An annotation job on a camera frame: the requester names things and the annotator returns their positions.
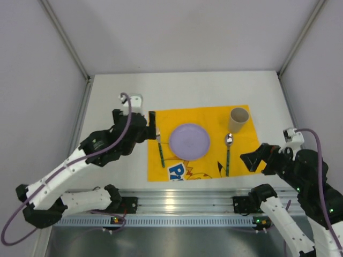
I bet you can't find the green handled metal fork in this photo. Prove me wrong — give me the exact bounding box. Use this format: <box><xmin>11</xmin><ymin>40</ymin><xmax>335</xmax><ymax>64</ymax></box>
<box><xmin>156</xmin><ymin>127</ymin><xmax>166</xmax><ymax>168</ymax></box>

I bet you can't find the green handled metal spoon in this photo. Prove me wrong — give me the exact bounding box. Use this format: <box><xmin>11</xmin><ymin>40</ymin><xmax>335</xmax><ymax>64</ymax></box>
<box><xmin>225</xmin><ymin>133</ymin><xmax>233</xmax><ymax>177</ymax></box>

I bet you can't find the purple plastic plate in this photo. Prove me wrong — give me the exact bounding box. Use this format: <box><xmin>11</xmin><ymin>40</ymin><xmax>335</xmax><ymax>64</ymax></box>
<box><xmin>168</xmin><ymin>123</ymin><xmax>211</xmax><ymax>161</ymax></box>

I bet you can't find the beige paper cup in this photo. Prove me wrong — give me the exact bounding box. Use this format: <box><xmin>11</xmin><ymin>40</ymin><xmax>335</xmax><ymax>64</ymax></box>
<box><xmin>228</xmin><ymin>107</ymin><xmax>250</xmax><ymax>133</ymax></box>

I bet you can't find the yellow Pikachu placemat cloth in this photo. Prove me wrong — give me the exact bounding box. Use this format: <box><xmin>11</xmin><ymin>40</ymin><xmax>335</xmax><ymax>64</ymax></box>
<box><xmin>147</xmin><ymin>105</ymin><xmax>260</xmax><ymax>182</ymax></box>

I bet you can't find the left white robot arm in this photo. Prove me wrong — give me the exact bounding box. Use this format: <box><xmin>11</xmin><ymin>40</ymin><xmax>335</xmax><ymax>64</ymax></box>
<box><xmin>16</xmin><ymin>109</ymin><xmax>156</xmax><ymax>229</ymax></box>

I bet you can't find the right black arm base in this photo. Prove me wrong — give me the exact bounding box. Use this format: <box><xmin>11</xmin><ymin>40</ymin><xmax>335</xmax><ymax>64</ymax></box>
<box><xmin>232</xmin><ymin>196</ymin><xmax>262</xmax><ymax>216</ymax></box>

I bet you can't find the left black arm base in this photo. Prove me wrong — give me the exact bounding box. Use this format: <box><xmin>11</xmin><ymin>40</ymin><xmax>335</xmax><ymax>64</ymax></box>
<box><xmin>106</xmin><ymin>196</ymin><xmax>138</xmax><ymax>214</ymax></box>

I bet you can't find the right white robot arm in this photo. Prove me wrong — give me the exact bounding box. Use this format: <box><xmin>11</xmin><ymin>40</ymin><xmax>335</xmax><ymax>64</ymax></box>
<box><xmin>240</xmin><ymin>143</ymin><xmax>342</xmax><ymax>256</ymax></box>

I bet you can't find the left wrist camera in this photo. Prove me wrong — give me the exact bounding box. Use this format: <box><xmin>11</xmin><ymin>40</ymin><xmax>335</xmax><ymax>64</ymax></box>
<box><xmin>118</xmin><ymin>94</ymin><xmax>143</xmax><ymax>116</ymax></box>

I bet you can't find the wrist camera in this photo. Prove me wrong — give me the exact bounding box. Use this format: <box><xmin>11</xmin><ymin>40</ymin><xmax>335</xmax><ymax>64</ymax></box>
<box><xmin>279</xmin><ymin>128</ymin><xmax>304</xmax><ymax>155</ymax></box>
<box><xmin>118</xmin><ymin>94</ymin><xmax>143</xmax><ymax>116</ymax></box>

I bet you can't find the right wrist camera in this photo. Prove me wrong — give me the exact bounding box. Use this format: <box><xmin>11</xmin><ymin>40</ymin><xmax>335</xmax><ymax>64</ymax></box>
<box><xmin>279</xmin><ymin>128</ymin><xmax>304</xmax><ymax>155</ymax></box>

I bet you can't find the perforated cable duct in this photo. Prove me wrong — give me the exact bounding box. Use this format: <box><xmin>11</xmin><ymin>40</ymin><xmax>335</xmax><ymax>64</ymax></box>
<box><xmin>55</xmin><ymin>215</ymin><xmax>271</xmax><ymax>228</ymax></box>

